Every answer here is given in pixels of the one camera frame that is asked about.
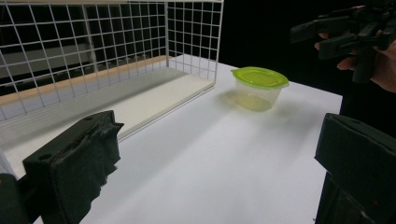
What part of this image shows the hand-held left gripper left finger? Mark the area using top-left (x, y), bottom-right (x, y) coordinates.
top-left (21, 110), bottom-right (125, 224)

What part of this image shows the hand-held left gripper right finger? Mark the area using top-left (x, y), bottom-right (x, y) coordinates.
top-left (313, 112), bottom-right (396, 224)

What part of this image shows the clear container with green lid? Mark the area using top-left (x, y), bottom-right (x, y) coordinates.
top-left (230, 65), bottom-right (290, 113)

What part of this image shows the light wooden board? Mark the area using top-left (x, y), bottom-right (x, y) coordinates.
top-left (0, 55), bottom-right (169, 107)

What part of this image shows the white wire rack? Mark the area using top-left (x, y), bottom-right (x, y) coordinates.
top-left (0, 0), bottom-right (225, 147)

